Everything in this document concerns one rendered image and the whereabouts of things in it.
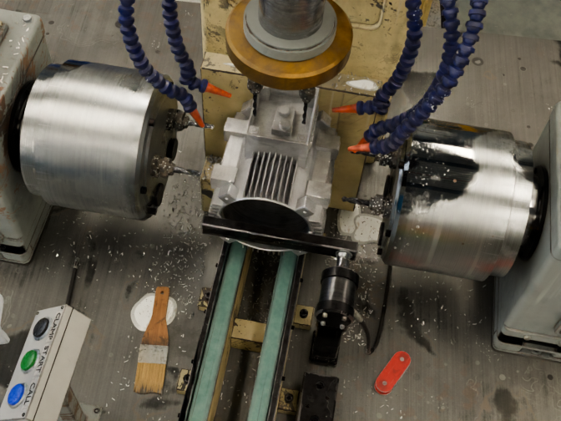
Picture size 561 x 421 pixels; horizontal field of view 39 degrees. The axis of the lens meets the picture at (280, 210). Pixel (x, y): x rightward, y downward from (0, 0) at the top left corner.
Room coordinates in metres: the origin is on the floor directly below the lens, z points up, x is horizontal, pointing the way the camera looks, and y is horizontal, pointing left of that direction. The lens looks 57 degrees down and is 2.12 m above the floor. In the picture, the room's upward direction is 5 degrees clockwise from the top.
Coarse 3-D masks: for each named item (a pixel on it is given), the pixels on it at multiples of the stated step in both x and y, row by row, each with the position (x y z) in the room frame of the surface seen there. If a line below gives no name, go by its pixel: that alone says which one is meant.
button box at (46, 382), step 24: (48, 312) 0.47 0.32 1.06; (72, 312) 0.47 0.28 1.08; (48, 336) 0.43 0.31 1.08; (72, 336) 0.44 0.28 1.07; (48, 360) 0.39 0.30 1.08; (72, 360) 0.41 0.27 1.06; (24, 384) 0.36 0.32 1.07; (48, 384) 0.36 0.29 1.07; (0, 408) 0.33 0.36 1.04; (24, 408) 0.32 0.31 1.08; (48, 408) 0.33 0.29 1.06
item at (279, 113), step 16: (272, 96) 0.87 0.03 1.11; (288, 96) 0.87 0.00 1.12; (256, 112) 0.84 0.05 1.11; (272, 112) 0.84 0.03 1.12; (288, 112) 0.83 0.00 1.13; (256, 128) 0.78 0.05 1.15; (272, 128) 0.80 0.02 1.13; (288, 128) 0.80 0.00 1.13; (304, 128) 0.81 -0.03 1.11; (256, 144) 0.76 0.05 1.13; (272, 144) 0.76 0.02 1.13; (288, 144) 0.76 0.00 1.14; (304, 144) 0.76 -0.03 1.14; (288, 160) 0.76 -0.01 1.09; (304, 160) 0.75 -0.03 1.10
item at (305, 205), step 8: (248, 104) 0.87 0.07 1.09; (240, 112) 0.87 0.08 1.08; (248, 112) 0.86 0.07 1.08; (320, 112) 0.87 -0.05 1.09; (320, 120) 0.85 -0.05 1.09; (328, 120) 0.86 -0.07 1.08; (320, 128) 0.85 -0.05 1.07; (232, 184) 0.71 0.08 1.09; (224, 192) 0.69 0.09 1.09; (232, 192) 0.69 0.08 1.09; (224, 200) 0.69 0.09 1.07; (232, 200) 0.68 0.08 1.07; (304, 200) 0.69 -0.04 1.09; (296, 208) 0.68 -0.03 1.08; (304, 208) 0.67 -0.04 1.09; (312, 208) 0.68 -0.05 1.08; (304, 216) 0.67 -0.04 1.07; (224, 240) 0.69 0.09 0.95; (232, 240) 0.68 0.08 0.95
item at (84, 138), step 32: (64, 64) 0.87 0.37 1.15; (96, 64) 0.88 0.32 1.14; (32, 96) 0.80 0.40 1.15; (64, 96) 0.79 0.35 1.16; (96, 96) 0.80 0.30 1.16; (128, 96) 0.80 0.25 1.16; (160, 96) 0.83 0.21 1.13; (32, 128) 0.75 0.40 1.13; (64, 128) 0.74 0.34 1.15; (96, 128) 0.75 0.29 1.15; (128, 128) 0.75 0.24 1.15; (160, 128) 0.81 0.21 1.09; (32, 160) 0.72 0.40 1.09; (64, 160) 0.71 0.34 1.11; (96, 160) 0.71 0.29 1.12; (128, 160) 0.71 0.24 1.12; (160, 160) 0.75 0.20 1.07; (32, 192) 0.71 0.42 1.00; (64, 192) 0.69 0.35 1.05; (96, 192) 0.68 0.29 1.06; (128, 192) 0.68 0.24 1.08; (160, 192) 0.75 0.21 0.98
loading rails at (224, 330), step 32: (224, 256) 0.66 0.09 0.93; (288, 256) 0.68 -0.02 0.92; (224, 288) 0.61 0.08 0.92; (288, 288) 0.62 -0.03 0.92; (224, 320) 0.55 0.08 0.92; (288, 320) 0.56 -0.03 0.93; (224, 352) 0.51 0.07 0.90; (256, 352) 0.55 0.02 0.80; (192, 384) 0.43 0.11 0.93; (256, 384) 0.45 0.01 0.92; (192, 416) 0.39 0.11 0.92; (256, 416) 0.40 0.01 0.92
